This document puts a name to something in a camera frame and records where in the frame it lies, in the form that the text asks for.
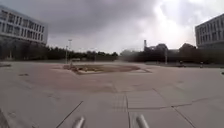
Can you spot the manhole cover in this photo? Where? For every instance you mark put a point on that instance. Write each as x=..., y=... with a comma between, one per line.
x=23, y=74

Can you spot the lamp pole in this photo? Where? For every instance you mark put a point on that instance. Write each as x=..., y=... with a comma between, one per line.
x=70, y=50

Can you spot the grey building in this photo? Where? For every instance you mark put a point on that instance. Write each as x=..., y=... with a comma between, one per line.
x=211, y=31

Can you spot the grey slab pavement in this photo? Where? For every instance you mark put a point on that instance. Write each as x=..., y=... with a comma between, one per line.
x=100, y=90

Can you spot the row of dark trees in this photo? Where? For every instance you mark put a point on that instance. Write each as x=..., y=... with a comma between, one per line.
x=186, y=53
x=83, y=55

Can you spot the low wooden frame structure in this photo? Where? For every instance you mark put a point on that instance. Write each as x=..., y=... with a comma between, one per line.
x=100, y=69

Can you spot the robot's own part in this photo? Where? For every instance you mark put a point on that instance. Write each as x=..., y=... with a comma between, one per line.
x=79, y=122
x=142, y=121

